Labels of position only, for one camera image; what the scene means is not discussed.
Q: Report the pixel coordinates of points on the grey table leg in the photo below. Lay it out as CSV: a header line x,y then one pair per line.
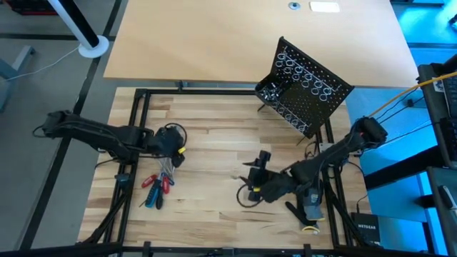
x,y
18,60

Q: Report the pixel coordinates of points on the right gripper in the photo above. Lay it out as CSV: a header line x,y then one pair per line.
x,y
276,187

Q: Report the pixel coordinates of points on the long chrome socket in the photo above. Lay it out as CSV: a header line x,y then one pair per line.
x,y
279,96

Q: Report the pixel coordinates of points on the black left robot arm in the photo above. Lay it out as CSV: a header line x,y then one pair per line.
x,y
96,135

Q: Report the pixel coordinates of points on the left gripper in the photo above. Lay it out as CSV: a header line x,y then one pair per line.
x,y
166,141

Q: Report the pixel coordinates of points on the black equipment cart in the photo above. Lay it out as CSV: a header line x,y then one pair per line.
x,y
432,107

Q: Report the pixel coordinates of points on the black network switch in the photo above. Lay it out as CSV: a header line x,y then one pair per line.
x,y
366,228

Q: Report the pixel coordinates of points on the black side table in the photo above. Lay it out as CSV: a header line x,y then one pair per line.
x,y
442,214

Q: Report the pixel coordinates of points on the grey desk grommet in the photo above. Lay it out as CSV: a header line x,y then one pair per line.
x,y
294,5

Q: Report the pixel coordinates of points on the black metal pegboard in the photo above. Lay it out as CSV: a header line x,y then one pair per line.
x,y
314,107

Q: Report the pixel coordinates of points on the white desk pad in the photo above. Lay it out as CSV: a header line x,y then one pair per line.
x,y
324,6

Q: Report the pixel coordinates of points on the white post round base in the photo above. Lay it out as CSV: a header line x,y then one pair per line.
x,y
93,48

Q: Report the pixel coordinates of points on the black aluminium table frame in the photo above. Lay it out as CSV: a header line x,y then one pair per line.
x,y
214,92

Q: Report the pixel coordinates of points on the dark red crate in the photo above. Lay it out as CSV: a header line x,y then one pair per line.
x,y
32,7

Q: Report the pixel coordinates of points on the beige desk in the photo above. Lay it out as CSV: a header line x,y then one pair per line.
x,y
214,43

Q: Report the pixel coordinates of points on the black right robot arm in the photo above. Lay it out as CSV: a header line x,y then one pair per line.
x,y
342,146

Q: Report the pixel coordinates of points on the small blue screwdriver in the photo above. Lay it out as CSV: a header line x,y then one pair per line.
x,y
171,181

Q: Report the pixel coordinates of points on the black pegboard bin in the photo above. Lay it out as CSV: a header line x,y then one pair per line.
x,y
260,89

